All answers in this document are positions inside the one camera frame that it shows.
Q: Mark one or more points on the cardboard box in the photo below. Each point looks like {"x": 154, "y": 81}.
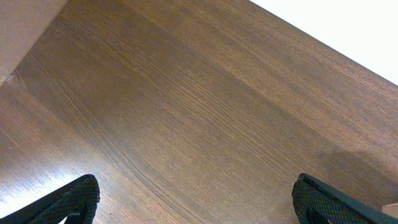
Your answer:
{"x": 22, "y": 23}

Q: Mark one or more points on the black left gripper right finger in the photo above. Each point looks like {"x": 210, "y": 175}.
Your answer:
{"x": 317, "y": 202}

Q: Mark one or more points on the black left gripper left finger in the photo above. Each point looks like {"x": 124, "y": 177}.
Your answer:
{"x": 75, "y": 202}

